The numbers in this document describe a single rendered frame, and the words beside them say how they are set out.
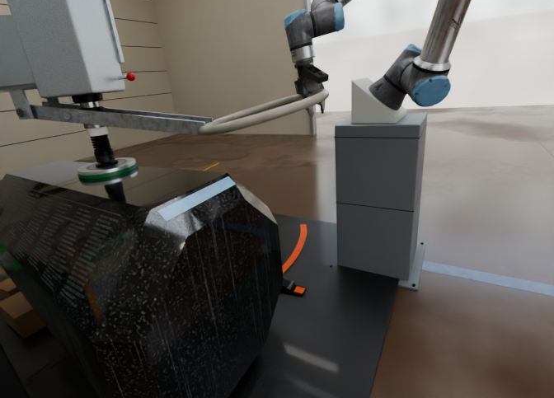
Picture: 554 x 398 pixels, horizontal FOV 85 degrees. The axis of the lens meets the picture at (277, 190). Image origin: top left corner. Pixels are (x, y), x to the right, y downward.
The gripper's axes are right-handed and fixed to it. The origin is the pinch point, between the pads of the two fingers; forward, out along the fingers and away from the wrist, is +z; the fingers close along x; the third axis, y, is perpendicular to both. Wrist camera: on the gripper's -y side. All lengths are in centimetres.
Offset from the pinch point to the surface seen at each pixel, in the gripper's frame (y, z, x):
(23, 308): 69, 55, 146
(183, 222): -24, 14, 65
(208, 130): -7.5, -6.6, 46.4
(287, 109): -24.4, -7.2, 25.9
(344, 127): 18.0, 13.8, -24.8
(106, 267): -22, 17, 86
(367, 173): 10.4, 38.6, -27.9
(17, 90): 34, -36, 97
